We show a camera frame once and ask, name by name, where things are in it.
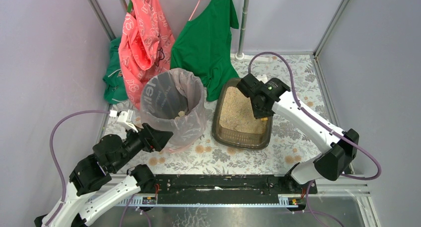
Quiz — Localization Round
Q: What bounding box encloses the clothes rack pole with base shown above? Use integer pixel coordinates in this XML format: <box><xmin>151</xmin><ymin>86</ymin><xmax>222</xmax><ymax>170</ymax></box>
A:
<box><xmin>230</xmin><ymin>0</ymin><xmax>253</xmax><ymax>62</ymax></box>

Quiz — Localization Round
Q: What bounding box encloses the dark green garment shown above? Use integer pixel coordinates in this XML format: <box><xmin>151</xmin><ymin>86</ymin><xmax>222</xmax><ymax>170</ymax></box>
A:
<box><xmin>103</xmin><ymin>37</ymin><xmax>128</xmax><ymax>104</ymax></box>

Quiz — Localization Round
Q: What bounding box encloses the pink patterned garment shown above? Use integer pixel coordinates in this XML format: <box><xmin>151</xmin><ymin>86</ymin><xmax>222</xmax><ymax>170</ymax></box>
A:
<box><xmin>118</xmin><ymin>0</ymin><xmax>175</xmax><ymax>108</ymax></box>

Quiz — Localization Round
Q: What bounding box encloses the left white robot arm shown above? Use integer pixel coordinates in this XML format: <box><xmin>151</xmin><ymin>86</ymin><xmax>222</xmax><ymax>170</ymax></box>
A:
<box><xmin>34</xmin><ymin>123</ymin><xmax>173</xmax><ymax>227</ymax></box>

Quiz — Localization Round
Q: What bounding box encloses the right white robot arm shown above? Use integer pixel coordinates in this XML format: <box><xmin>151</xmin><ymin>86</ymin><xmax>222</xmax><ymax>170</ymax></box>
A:
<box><xmin>236</xmin><ymin>74</ymin><xmax>359</xmax><ymax>185</ymax></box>

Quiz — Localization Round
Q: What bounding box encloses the grey litter box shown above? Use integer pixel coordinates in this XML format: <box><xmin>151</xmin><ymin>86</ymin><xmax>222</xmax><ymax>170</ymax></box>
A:
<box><xmin>211</xmin><ymin>78</ymin><xmax>273</xmax><ymax>151</ymax></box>

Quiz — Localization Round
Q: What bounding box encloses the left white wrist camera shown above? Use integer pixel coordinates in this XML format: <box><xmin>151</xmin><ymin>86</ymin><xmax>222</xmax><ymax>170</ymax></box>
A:
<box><xmin>116</xmin><ymin>109</ymin><xmax>139</xmax><ymax>133</ymax></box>

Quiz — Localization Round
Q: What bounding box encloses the pink clothes hanger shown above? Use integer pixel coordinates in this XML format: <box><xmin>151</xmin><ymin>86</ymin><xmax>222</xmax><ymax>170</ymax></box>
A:
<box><xmin>188</xmin><ymin>0</ymin><xmax>203</xmax><ymax>21</ymax></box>

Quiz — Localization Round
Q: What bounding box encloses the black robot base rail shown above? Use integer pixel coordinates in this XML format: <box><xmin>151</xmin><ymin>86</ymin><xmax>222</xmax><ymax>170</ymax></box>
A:
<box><xmin>134</xmin><ymin>173</ymin><xmax>318</xmax><ymax>205</ymax></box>

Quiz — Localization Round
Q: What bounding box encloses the green t-shirt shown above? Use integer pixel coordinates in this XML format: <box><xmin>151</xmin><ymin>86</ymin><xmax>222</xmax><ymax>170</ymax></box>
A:
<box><xmin>170</xmin><ymin>0</ymin><xmax>239</xmax><ymax>102</ymax></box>

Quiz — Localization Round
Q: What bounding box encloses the trash bin with plastic liner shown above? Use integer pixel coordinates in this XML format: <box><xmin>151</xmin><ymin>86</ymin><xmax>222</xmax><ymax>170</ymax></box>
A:
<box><xmin>139</xmin><ymin>68</ymin><xmax>207</xmax><ymax>153</ymax></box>

